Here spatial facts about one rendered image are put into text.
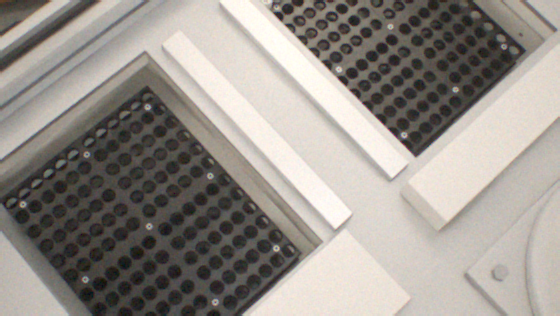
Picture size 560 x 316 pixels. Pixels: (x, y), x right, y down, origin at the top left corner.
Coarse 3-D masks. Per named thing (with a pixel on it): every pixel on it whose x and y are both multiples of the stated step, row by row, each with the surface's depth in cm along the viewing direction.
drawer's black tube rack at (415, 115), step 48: (288, 0) 79; (336, 0) 79; (384, 0) 79; (432, 0) 80; (336, 48) 77; (384, 48) 81; (432, 48) 78; (480, 48) 78; (384, 96) 76; (432, 96) 79; (480, 96) 80
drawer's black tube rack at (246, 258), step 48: (144, 144) 76; (192, 144) 73; (48, 192) 71; (96, 192) 71; (144, 192) 71; (192, 192) 71; (48, 240) 69; (96, 240) 69; (144, 240) 70; (192, 240) 70; (240, 240) 73; (288, 240) 71; (96, 288) 71; (144, 288) 68; (192, 288) 72; (240, 288) 72
